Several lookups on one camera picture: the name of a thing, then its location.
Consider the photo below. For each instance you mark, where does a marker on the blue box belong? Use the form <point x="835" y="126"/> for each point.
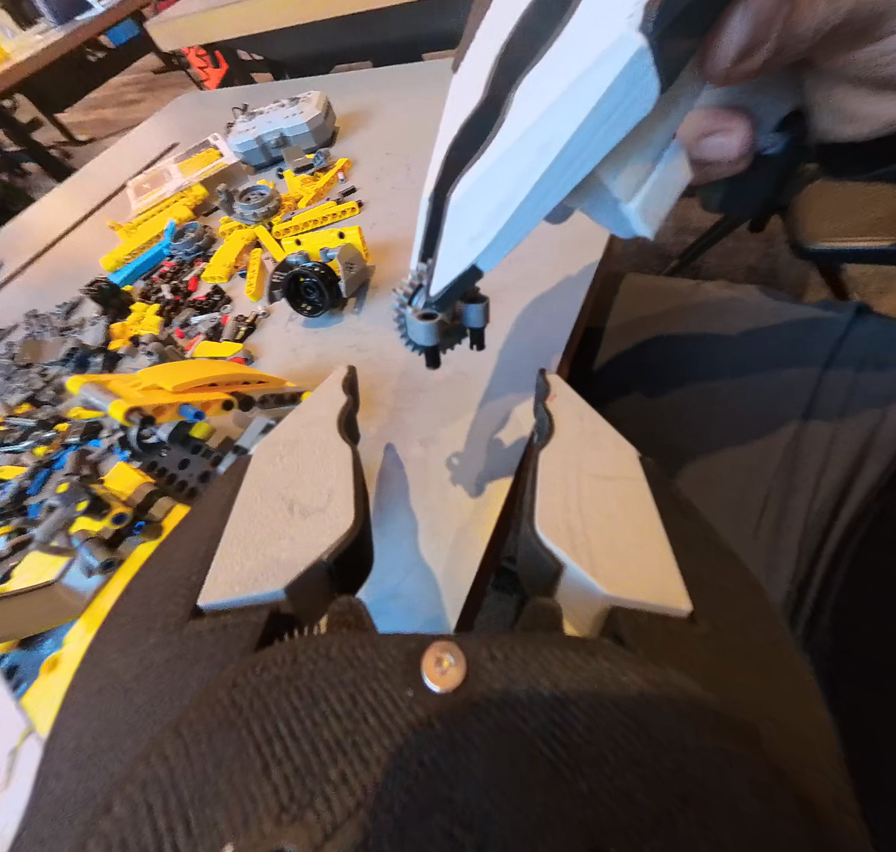
<point x="122" y="34"/>

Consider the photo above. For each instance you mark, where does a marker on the person's legs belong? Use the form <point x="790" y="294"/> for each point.
<point x="735" y="411"/>

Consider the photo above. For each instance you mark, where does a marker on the office chair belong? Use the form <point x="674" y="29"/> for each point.
<point x="840" y="215"/>

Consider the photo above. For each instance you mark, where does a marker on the wooden table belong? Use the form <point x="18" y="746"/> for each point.
<point x="70" y="61"/>

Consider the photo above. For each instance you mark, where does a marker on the grey gear brick assembly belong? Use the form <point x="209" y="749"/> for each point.
<point x="427" y="327"/>

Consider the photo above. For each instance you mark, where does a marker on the grey wheel hub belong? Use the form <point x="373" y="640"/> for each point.
<point x="248" y="201"/>

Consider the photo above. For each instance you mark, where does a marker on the clear plastic packet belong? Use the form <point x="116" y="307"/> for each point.
<point x="175" y="169"/>

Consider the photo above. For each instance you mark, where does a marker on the orange red object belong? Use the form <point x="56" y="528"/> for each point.
<point x="206" y="68"/>

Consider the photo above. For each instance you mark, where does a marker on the pile of toy bricks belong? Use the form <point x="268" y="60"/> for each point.
<point x="175" y="292"/>

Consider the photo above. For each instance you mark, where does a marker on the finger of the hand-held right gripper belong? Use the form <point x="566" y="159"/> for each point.
<point x="546" y="166"/>
<point x="504" y="26"/>

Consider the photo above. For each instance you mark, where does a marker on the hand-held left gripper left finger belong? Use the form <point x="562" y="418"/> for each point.
<point x="294" y="502"/>

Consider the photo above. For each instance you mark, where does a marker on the grey battery box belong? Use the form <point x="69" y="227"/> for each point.
<point x="280" y="131"/>

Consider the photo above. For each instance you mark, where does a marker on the grey desk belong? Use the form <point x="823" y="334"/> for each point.
<point x="392" y="166"/>

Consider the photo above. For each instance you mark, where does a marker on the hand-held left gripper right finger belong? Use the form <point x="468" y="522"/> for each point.
<point x="602" y="516"/>

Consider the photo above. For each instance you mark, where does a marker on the yellow curved panel model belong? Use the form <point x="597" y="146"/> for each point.
<point x="196" y="379"/>

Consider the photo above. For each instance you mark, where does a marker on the yellow model with black wheel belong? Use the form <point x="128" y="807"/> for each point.
<point x="311" y="292"/>

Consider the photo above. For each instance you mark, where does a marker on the person's right hand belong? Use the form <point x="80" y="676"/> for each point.
<point x="840" y="40"/>

